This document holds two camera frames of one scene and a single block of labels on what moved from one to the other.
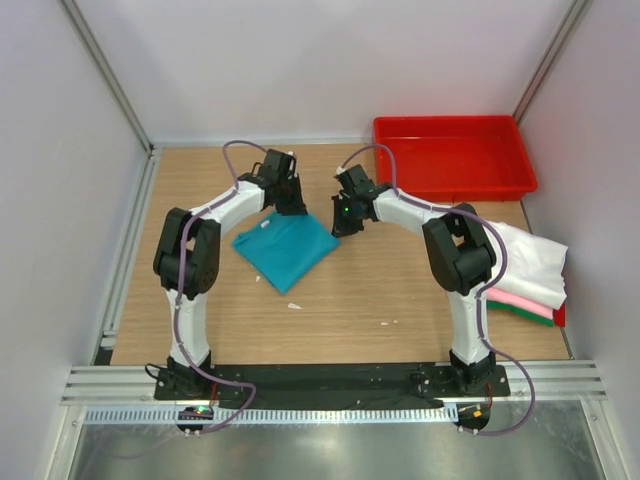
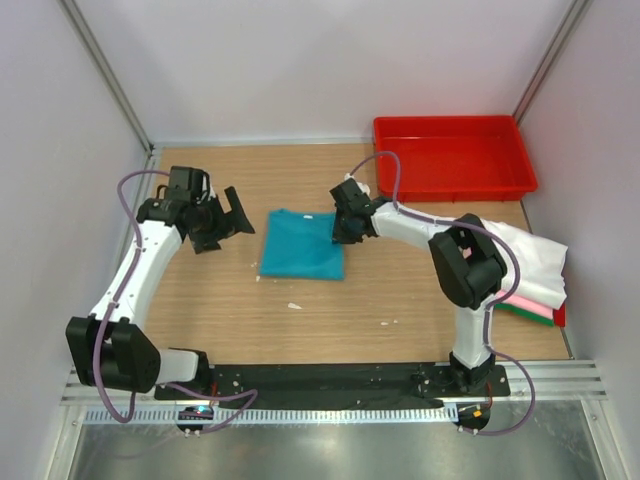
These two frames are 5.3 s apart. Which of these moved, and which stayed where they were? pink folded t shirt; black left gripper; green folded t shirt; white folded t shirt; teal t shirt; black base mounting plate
Moved: teal t shirt; black left gripper
Stayed: white folded t shirt; black base mounting plate; pink folded t shirt; green folded t shirt
